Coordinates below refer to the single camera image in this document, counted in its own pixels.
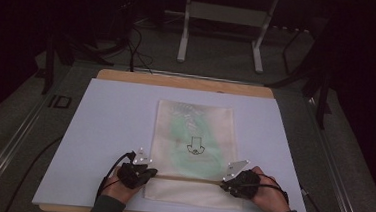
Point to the wooden table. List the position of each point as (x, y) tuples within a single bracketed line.
[(184, 83)]

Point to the pale lavender table mat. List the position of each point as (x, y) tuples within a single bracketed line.
[(122, 114)]

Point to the green garment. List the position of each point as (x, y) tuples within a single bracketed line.
[(180, 145)]

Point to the cream mesh zipper bag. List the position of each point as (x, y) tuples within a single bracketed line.
[(190, 194)]

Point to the person's right hand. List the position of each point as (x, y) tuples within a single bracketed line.
[(271, 198)]

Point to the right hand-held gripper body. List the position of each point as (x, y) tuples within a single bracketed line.
[(245, 185)]

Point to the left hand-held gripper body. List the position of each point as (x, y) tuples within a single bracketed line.
[(134, 175)]

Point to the person's left hand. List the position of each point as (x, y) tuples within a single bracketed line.
[(116, 189)]

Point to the white metal stand frame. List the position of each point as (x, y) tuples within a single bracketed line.
[(227, 14)]

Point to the aluminium floor rail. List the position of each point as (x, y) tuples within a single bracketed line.
[(1, 159), (335, 169)]

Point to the black tripod stand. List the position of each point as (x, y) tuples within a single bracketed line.
[(323, 95), (50, 63)]

